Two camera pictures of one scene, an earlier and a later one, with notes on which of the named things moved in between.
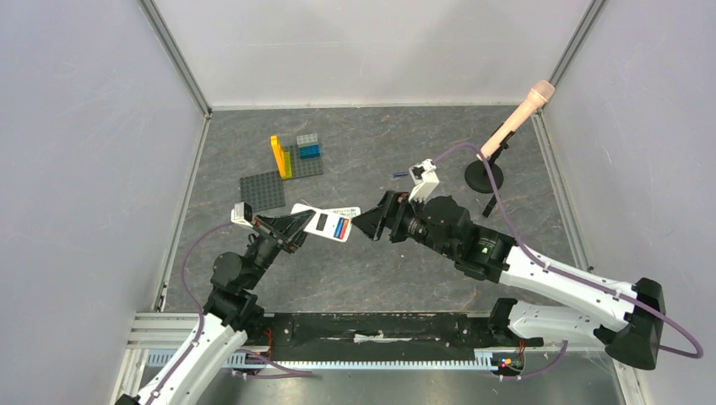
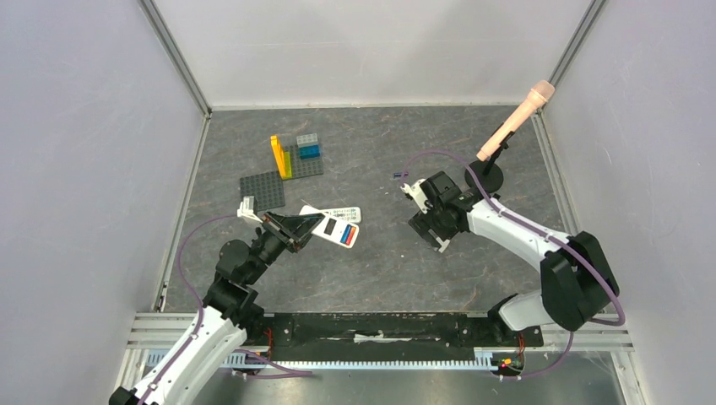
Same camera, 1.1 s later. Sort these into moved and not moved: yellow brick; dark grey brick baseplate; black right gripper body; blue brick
Moved: black right gripper body
Not moved: yellow brick; dark grey brick baseplate; blue brick
